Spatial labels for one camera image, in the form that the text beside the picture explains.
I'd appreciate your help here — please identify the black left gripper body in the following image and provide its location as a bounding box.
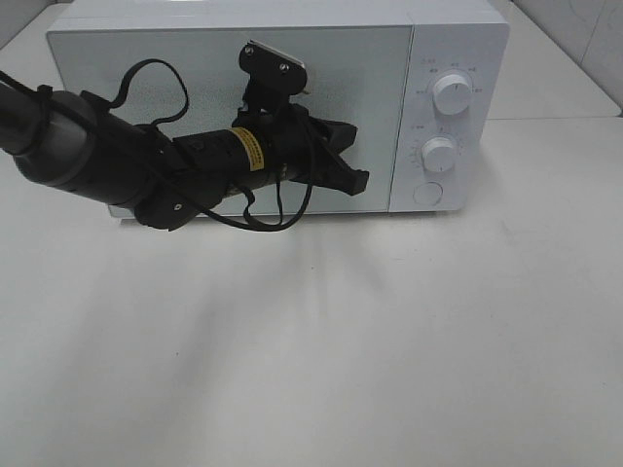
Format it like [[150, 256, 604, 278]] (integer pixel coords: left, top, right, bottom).
[[172, 104, 321, 195]]

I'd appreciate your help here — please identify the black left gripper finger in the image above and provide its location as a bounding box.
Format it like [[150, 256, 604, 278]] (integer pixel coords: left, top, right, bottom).
[[238, 40, 308, 115], [308, 119, 369, 196]]

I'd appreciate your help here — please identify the white timer knob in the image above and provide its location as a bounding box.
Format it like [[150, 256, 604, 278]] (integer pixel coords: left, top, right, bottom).
[[421, 136, 458, 173]]

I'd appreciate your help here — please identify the white microwave door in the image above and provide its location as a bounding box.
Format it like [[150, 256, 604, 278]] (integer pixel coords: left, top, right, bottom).
[[48, 26, 411, 213]]

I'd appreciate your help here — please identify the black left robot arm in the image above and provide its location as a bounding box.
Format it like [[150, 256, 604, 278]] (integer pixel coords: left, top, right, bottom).
[[1, 41, 369, 231]]

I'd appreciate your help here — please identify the white microwave oven body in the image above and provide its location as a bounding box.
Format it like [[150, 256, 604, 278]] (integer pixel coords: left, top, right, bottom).
[[47, 1, 509, 212]]

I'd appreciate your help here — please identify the upper white power knob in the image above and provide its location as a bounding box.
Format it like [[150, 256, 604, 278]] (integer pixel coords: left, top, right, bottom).
[[431, 70, 472, 116]]

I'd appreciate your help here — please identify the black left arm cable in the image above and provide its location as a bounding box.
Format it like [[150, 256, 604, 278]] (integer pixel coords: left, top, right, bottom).
[[0, 58, 317, 234]]

